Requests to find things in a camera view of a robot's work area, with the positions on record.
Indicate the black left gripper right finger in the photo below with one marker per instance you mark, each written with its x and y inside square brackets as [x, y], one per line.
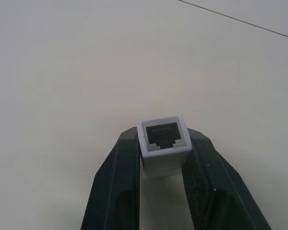
[220, 191]

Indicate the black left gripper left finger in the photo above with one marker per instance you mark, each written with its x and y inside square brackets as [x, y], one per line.
[112, 182]

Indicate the white ethernet coupler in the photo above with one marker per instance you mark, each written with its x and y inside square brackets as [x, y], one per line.
[163, 155]

